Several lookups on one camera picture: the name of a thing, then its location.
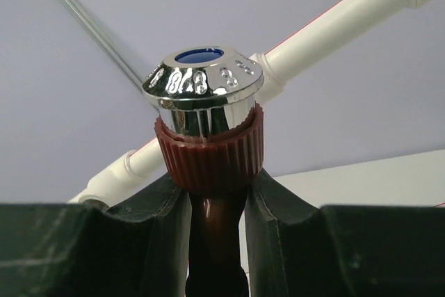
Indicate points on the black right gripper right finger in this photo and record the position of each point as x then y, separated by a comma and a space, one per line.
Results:
296, 249

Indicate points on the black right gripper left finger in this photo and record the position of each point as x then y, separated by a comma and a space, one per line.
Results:
136, 248

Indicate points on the brown faucet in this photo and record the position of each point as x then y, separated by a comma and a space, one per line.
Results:
210, 128

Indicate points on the white PVC pipe frame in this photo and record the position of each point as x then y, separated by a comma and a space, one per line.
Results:
322, 36

